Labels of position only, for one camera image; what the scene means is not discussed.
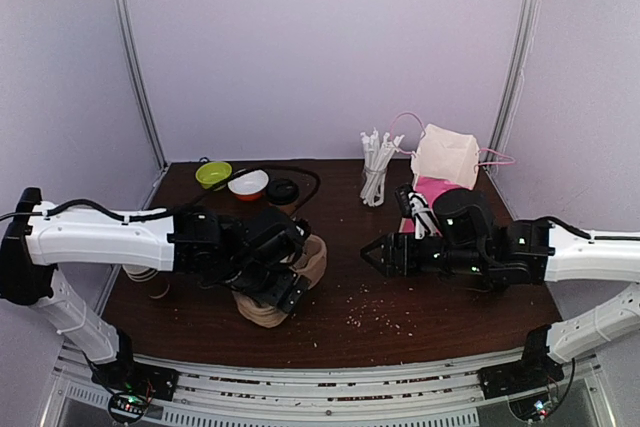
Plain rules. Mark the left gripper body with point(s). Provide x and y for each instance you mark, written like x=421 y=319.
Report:
x=274 y=293

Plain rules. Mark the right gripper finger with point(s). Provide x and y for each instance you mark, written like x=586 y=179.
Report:
x=383 y=243
x=382 y=266

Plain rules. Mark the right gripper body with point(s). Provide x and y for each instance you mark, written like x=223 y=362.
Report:
x=396 y=255

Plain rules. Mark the cardboard cup carrier stack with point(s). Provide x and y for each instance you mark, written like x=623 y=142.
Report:
x=272 y=308

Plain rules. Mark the brown paper coffee cup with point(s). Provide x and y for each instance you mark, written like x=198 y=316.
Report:
x=285 y=197

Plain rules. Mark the black cup lid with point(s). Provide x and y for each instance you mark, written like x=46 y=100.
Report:
x=282 y=189

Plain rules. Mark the pink paper bag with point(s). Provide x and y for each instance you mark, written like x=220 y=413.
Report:
x=445 y=160

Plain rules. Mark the stack of paper cups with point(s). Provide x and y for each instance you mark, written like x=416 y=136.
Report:
x=150 y=280

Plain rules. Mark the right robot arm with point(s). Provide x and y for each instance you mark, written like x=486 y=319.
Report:
x=457 y=235

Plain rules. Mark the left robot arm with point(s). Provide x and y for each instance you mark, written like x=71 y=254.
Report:
x=254 y=257

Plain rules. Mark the glass with wrapped straws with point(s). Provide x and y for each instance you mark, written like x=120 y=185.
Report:
x=378 y=151

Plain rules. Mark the white and orange bowl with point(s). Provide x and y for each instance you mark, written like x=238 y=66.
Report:
x=249 y=186

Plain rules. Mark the green bowl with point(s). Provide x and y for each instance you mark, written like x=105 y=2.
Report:
x=211 y=173

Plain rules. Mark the front aluminium rail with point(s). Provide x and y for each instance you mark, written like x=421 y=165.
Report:
x=439 y=393

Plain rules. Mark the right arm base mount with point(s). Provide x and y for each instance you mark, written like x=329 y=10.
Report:
x=518 y=376

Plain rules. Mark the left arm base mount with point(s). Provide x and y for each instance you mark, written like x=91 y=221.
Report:
x=139 y=379

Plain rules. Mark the right aluminium frame post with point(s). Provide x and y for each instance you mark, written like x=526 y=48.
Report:
x=517 y=47

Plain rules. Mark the aluminium frame post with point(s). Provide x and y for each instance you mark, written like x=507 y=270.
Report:
x=517 y=47
x=137 y=83

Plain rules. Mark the left aluminium frame post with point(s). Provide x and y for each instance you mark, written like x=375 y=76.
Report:
x=137 y=83

